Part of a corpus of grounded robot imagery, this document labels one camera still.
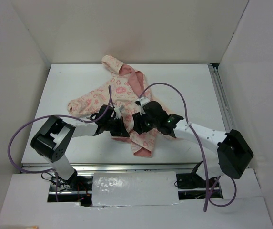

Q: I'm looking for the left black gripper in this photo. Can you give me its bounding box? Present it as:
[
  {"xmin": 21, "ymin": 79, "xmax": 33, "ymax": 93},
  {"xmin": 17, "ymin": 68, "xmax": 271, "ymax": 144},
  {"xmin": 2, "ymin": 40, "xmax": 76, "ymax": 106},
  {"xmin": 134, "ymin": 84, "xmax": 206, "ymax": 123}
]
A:
[{"xmin": 104, "ymin": 116, "xmax": 129, "ymax": 137}]

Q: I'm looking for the pink and cream jacket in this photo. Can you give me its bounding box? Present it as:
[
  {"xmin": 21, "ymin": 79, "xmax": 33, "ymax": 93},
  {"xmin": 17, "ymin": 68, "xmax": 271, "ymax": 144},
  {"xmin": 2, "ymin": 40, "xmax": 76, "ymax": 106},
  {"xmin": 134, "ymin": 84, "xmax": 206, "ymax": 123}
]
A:
[{"xmin": 66, "ymin": 54, "xmax": 177, "ymax": 158}]

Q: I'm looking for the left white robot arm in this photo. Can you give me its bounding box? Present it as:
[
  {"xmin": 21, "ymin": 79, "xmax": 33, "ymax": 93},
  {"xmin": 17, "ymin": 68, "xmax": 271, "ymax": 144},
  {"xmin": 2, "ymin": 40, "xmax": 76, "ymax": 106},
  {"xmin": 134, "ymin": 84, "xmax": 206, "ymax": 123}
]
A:
[{"xmin": 30, "ymin": 105, "xmax": 130, "ymax": 190}]

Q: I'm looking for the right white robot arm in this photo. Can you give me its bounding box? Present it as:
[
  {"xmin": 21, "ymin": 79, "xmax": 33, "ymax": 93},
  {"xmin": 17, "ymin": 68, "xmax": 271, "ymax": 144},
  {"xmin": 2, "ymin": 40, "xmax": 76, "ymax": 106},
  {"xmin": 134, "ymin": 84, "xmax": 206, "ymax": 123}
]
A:
[{"xmin": 133, "ymin": 97, "xmax": 253, "ymax": 179}]

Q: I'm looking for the white foil cover panel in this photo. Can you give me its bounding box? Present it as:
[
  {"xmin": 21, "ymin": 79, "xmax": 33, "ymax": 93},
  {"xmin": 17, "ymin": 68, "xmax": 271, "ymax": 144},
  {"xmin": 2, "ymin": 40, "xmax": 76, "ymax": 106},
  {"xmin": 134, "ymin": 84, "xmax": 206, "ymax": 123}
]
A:
[{"xmin": 92, "ymin": 171, "xmax": 180, "ymax": 207}]

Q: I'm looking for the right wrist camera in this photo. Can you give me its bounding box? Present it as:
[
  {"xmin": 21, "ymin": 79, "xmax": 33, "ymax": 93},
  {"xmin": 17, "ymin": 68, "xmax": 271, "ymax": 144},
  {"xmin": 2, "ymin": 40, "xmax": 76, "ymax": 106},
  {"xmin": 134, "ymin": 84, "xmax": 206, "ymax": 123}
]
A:
[{"xmin": 135, "ymin": 97, "xmax": 150, "ymax": 115}]

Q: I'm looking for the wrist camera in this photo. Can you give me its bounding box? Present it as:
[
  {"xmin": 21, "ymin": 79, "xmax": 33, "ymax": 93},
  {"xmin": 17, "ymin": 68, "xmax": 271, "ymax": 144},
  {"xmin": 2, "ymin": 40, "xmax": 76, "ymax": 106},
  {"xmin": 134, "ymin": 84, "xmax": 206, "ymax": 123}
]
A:
[
  {"xmin": 114, "ymin": 106, "xmax": 124, "ymax": 119},
  {"xmin": 135, "ymin": 97, "xmax": 150, "ymax": 115}
]

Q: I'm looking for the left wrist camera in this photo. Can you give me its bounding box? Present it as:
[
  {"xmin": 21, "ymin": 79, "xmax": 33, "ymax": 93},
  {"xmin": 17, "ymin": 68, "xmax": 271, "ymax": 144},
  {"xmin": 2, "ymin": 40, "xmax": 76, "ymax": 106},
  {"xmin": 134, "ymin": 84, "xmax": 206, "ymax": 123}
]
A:
[{"xmin": 114, "ymin": 106, "xmax": 124, "ymax": 119}]

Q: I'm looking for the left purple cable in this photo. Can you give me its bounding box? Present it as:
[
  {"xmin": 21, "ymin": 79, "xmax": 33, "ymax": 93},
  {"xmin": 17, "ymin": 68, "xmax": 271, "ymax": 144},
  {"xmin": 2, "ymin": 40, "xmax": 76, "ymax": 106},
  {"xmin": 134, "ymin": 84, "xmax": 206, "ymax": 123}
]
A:
[{"xmin": 7, "ymin": 85, "xmax": 118, "ymax": 203}]

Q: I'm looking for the purple cable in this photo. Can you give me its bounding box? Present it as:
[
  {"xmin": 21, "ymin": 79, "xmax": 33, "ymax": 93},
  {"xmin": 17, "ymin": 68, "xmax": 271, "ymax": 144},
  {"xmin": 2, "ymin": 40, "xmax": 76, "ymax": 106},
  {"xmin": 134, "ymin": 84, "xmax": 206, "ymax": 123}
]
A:
[
  {"xmin": 136, "ymin": 82, "xmax": 237, "ymax": 213},
  {"xmin": 7, "ymin": 85, "xmax": 118, "ymax": 203}
]

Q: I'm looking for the front aluminium rail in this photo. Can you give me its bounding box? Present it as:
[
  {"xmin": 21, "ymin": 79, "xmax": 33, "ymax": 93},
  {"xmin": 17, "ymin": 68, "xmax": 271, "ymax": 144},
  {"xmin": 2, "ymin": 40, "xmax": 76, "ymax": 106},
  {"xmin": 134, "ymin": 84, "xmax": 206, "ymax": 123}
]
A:
[{"xmin": 20, "ymin": 162, "xmax": 225, "ymax": 173}]

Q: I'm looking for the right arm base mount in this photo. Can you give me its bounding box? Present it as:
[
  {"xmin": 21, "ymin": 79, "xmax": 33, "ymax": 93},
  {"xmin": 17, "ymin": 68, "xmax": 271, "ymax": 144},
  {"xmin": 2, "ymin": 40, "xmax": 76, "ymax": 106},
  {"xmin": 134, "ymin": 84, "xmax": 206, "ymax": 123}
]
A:
[{"xmin": 175, "ymin": 173, "xmax": 222, "ymax": 200}]

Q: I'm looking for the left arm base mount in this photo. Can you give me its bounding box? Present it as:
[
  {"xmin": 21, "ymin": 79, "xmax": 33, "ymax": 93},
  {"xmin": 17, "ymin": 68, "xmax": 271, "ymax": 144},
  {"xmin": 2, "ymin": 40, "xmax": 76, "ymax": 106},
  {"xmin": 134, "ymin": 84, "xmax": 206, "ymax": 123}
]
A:
[{"xmin": 47, "ymin": 176, "xmax": 93, "ymax": 207}]

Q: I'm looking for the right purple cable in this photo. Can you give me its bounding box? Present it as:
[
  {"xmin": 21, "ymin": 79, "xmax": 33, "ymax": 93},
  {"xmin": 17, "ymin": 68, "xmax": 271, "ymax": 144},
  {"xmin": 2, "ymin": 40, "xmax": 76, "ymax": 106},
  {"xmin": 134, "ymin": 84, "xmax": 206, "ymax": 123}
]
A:
[{"xmin": 136, "ymin": 82, "xmax": 237, "ymax": 213}]

